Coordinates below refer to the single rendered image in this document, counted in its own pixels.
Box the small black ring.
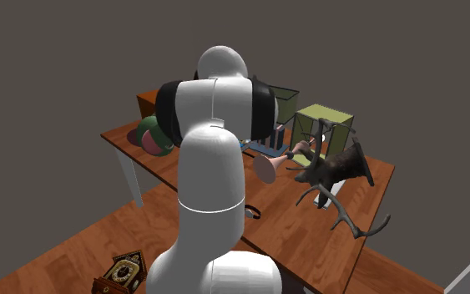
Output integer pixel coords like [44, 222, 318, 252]
[244, 205, 262, 221]

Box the yellow-green open box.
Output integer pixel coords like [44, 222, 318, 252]
[290, 104, 356, 168]

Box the green and pink round toy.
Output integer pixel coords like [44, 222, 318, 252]
[127, 115, 175, 158]

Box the blue tray with dark blocks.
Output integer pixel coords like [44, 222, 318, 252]
[240, 124, 291, 159]

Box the brown deer head with antlers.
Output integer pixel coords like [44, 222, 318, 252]
[285, 117, 392, 240]

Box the orange-brown box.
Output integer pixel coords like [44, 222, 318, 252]
[136, 89, 160, 120]

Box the wooden table with white legs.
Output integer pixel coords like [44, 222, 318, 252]
[99, 119, 396, 294]

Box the pink horn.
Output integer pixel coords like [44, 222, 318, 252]
[252, 139, 317, 185]

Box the white flat block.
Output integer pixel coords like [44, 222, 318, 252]
[313, 180, 348, 210]

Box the brown cuckoo clock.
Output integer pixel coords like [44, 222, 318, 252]
[91, 250, 149, 294]

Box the dark olive open box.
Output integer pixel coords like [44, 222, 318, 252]
[267, 84, 301, 125]

